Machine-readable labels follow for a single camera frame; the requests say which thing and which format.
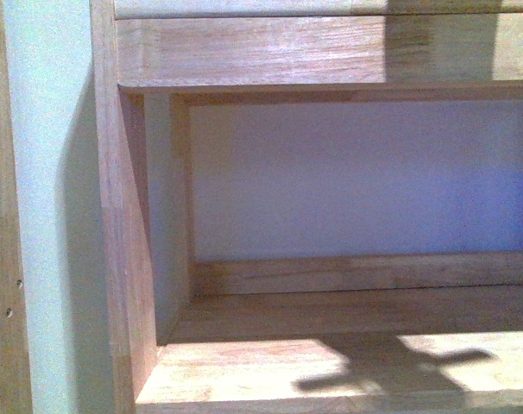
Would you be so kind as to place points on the wooden post with holes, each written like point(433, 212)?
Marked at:
point(15, 384)

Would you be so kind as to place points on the wooden shelf unit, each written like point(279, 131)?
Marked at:
point(312, 207)

